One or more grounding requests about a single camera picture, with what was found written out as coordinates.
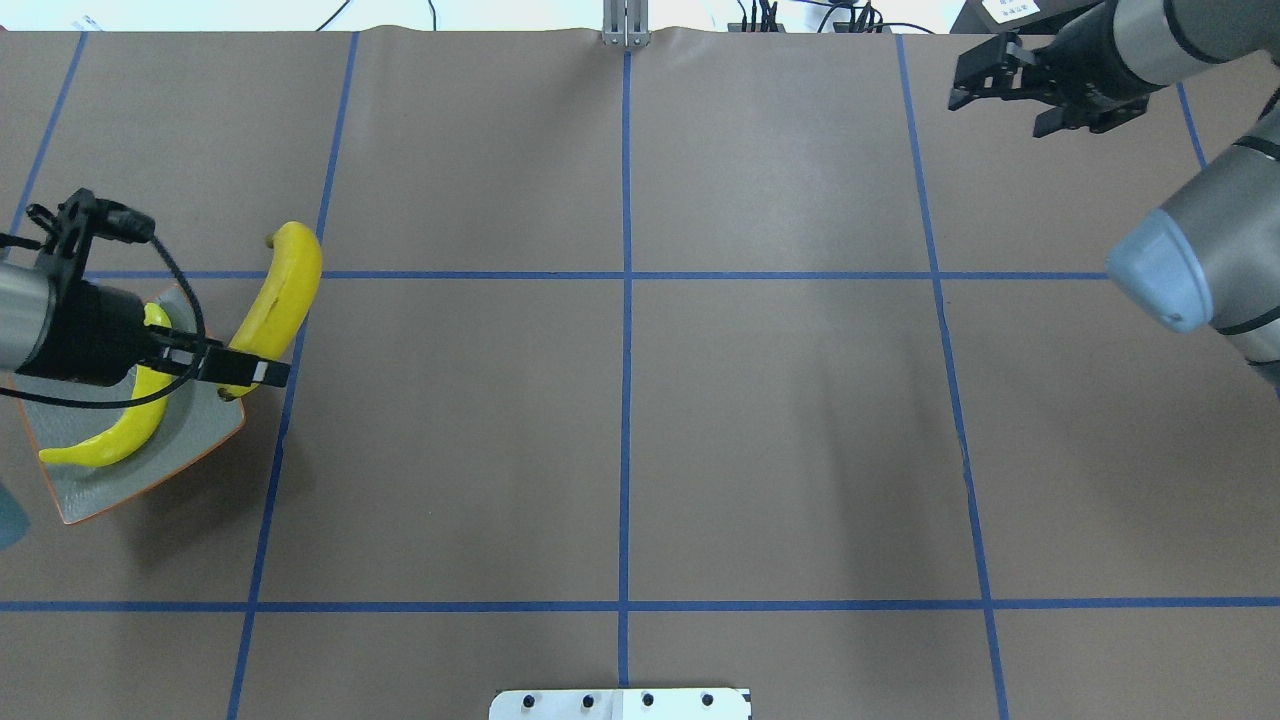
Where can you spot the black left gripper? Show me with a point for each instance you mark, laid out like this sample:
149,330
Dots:
108,335

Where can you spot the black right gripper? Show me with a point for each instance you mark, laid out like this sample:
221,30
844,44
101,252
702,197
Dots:
1083,62

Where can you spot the bright yellow banana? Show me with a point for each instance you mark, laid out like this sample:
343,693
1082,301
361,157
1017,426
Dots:
133,429

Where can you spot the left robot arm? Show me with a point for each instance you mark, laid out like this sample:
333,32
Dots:
29,301

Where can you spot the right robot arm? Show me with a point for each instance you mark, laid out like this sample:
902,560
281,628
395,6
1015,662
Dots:
1206,257

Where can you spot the grey square plate orange rim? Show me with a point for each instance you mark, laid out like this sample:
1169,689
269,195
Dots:
196,421

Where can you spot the dark box with label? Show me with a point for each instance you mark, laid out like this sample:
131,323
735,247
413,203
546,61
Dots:
1027,17

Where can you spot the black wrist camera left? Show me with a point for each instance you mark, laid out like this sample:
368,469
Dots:
71,229

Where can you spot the aluminium frame post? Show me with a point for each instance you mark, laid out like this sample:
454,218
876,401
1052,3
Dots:
625,24

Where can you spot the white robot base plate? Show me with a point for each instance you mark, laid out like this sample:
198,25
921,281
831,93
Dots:
624,703

